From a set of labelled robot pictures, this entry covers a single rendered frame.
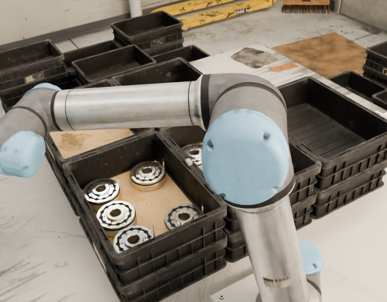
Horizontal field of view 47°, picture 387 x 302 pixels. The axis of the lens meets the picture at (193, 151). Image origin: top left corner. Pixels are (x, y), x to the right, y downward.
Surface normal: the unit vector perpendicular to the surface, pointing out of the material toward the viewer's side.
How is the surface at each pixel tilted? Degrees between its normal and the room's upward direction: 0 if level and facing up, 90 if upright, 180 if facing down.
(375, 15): 90
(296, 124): 0
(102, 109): 62
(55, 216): 0
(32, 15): 90
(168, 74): 90
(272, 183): 79
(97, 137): 0
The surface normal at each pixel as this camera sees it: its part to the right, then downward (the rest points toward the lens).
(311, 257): 0.00, -0.90
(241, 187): -0.18, 0.43
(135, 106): -0.20, 0.15
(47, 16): 0.52, 0.50
